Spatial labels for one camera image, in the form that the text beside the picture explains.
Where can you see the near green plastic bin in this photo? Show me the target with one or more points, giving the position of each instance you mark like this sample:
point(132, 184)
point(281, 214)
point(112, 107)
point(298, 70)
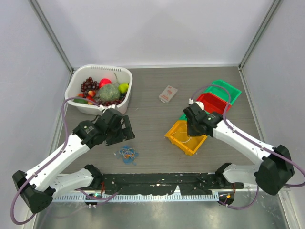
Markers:
point(183, 118)

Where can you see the red plastic bin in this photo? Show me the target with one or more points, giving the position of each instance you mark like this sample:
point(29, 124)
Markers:
point(212, 103)

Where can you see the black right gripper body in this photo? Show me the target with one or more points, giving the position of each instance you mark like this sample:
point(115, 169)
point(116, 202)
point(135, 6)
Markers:
point(192, 130)

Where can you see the aluminium frame post left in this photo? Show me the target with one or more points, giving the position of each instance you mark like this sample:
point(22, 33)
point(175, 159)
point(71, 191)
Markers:
point(48, 29)

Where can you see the red apple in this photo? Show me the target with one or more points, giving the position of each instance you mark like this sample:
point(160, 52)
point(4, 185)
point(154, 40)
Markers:
point(104, 81)

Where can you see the dark red grape bunch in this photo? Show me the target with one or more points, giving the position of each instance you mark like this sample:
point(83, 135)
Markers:
point(89, 84)

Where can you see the white slotted cable duct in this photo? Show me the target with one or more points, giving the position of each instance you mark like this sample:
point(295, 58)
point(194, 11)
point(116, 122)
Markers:
point(175, 197)

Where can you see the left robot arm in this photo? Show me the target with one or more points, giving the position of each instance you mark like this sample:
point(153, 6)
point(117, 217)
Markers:
point(41, 184)

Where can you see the white fruit basket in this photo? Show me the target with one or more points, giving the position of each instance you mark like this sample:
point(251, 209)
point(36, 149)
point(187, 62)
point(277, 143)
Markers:
point(117, 75)

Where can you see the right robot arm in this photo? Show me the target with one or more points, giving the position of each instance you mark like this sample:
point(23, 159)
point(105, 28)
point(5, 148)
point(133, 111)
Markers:
point(270, 169)

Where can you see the aluminium frame post right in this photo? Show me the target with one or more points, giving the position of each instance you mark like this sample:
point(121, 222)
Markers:
point(263, 26)

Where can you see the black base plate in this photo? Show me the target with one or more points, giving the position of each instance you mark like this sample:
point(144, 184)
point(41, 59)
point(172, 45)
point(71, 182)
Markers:
point(160, 184)

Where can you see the green pear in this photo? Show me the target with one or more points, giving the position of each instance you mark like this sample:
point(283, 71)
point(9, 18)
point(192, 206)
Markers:
point(123, 88)

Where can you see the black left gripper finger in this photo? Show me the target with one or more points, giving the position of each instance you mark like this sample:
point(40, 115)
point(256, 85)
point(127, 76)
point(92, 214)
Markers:
point(127, 130)
point(113, 140)

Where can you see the green lime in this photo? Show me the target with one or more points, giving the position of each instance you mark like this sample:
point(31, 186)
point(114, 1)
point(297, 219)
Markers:
point(81, 101)

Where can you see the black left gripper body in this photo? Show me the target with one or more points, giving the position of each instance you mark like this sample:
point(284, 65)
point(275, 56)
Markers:
point(118, 130)

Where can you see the yellow plastic bin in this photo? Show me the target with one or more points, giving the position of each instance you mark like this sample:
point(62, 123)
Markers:
point(178, 136)

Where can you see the aluminium frame post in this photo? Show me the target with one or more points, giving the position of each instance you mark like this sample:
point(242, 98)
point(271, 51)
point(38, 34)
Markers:
point(48, 29)
point(263, 26)

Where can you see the green melon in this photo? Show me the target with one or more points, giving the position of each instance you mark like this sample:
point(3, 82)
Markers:
point(109, 93)

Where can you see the grey card box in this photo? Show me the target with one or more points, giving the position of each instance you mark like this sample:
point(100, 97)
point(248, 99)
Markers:
point(167, 94)

